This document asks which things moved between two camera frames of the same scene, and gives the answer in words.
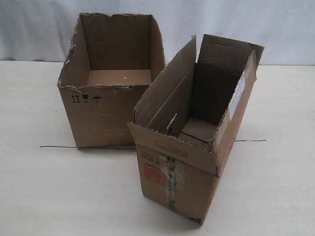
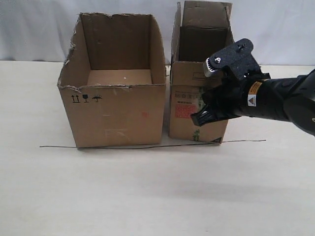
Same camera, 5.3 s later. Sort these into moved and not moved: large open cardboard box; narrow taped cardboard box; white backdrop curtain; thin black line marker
Moved: narrow taped cardboard box
Not moved: white backdrop curtain; large open cardboard box; thin black line marker
